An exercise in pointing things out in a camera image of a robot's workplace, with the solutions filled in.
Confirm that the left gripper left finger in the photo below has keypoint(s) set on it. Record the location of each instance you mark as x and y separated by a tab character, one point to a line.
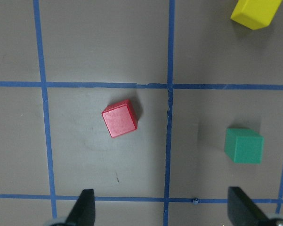
83	212

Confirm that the green block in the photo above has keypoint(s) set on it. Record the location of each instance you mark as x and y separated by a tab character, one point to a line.
244	145

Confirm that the yellow block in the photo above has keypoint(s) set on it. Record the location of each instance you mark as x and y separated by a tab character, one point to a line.
255	14

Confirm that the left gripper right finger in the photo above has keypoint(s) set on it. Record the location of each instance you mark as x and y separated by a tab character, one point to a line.
242	211

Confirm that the red block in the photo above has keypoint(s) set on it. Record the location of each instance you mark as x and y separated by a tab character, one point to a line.
120	118

